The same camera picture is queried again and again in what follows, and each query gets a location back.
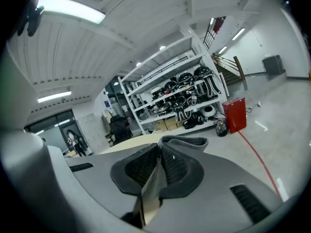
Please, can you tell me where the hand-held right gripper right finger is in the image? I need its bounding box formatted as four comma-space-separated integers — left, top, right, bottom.
145, 144, 284, 233

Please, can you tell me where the white round helmet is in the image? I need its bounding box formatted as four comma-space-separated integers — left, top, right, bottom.
203, 105, 216, 117

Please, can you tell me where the wooden staircase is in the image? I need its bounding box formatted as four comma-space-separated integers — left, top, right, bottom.
203, 16, 246, 85

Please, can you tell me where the black office chair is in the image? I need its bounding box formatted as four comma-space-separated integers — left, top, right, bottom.
109, 114, 133, 146

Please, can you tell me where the black wire basket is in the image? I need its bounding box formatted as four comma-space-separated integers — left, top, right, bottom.
213, 117, 228, 138

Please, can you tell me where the long ceiling light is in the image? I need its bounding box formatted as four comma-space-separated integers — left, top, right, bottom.
36, 0, 106, 25
37, 90, 72, 104

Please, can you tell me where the grey locker cabinet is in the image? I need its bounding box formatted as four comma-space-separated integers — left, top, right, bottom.
77, 113, 110, 155

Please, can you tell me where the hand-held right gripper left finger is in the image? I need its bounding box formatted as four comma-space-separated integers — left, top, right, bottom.
46, 142, 161, 229

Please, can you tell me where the black head camera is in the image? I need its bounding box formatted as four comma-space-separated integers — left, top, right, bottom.
17, 0, 46, 37

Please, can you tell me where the person's white helmet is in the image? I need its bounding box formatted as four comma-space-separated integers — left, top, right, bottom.
0, 40, 37, 133

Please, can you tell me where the printed brown cardboard box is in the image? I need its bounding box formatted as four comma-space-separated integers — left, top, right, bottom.
167, 119, 185, 131

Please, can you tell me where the white metal shelving unit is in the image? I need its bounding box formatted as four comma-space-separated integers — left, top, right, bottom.
118, 25, 230, 136

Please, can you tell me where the red metal cabinet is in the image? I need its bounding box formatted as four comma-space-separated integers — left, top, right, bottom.
221, 96, 247, 134

